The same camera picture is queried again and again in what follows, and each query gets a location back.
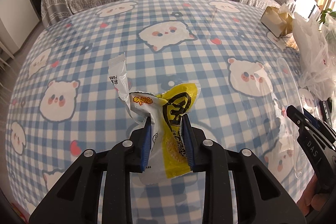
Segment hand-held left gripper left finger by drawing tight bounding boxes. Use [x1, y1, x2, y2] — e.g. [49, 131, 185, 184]
[28, 115, 153, 224]

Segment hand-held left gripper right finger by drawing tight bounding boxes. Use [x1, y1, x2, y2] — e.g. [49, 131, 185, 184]
[182, 114, 306, 224]

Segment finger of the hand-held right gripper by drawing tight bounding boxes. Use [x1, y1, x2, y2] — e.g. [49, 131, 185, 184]
[286, 105, 309, 135]
[304, 108, 336, 152]

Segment yellow and white snack wrapper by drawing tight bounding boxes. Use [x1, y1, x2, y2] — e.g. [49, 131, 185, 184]
[108, 53, 201, 186]

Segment person's right hand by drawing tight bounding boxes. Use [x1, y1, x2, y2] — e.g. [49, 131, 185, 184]
[299, 179, 326, 218]

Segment black rectangular object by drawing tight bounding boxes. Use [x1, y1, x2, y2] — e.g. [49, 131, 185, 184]
[321, 100, 332, 119]

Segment clear crumpled plastic bag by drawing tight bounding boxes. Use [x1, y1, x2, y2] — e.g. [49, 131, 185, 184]
[286, 4, 336, 100]

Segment small gold foil bag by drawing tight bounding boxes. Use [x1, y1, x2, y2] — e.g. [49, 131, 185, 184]
[260, 5, 294, 38]

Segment green potted plant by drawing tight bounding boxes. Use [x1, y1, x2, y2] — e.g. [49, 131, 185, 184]
[319, 10, 336, 30]

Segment blue checked bear tablecloth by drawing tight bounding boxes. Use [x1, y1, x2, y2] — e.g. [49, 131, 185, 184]
[5, 0, 326, 224]

